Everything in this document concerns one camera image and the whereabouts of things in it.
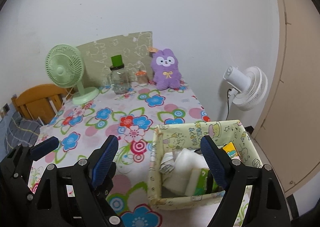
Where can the beige wooden door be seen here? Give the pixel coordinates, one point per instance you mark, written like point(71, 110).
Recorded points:
point(288, 128)

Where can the yellow patterned storage box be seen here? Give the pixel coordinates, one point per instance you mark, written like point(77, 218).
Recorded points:
point(176, 137)

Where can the green desk fan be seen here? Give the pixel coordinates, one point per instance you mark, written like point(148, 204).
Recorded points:
point(65, 68)

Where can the purple plush bunny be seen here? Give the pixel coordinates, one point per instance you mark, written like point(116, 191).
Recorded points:
point(166, 74)

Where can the white standing fan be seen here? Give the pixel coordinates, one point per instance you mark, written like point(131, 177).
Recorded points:
point(248, 88)

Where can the yellow cartoon tissue pack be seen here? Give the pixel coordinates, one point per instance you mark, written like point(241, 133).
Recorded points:
point(231, 151)

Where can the small cotton swab jar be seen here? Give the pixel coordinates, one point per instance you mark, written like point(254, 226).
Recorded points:
point(142, 78)

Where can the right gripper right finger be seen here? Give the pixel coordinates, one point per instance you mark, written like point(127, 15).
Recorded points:
point(267, 203)

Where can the floral tablecloth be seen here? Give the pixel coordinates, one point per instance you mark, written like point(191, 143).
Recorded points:
point(148, 123)

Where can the grey plaid cushion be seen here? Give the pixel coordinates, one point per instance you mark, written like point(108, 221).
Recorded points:
point(16, 130)

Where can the green tissue pack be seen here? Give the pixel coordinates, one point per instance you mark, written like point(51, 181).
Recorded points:
point(201, 182)

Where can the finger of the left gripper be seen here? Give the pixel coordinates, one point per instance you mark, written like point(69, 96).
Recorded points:
point(66, 197)
point(16, 168)

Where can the green patterned board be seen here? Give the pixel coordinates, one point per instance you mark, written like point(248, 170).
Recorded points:
point(133, 49)

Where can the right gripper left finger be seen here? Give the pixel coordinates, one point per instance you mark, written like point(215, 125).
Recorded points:
point(92, 181)

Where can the grey socks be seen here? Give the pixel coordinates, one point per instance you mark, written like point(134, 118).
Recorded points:
point(168, 162)

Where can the glass jar green lid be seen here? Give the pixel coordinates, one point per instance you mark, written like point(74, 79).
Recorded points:
point(118, 76)

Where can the orange wooden chair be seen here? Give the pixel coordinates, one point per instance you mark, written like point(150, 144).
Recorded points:
point(41, 102)

